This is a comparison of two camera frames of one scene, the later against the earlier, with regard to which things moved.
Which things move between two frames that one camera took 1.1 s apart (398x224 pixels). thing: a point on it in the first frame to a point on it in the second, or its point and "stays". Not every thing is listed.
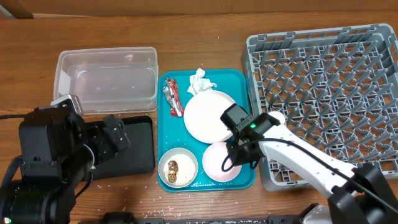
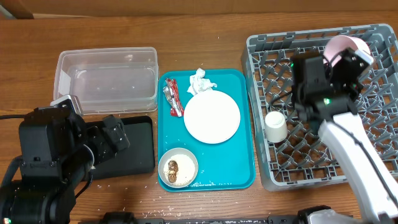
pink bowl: x=212 y=161 to x=336 y=45
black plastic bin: x=138 y=157 stays
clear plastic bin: x=109 y=80 stays
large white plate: x=202 y=116 stays
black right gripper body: x=243 y=155 to x=353 y=83
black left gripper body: x=101 y=148 stays
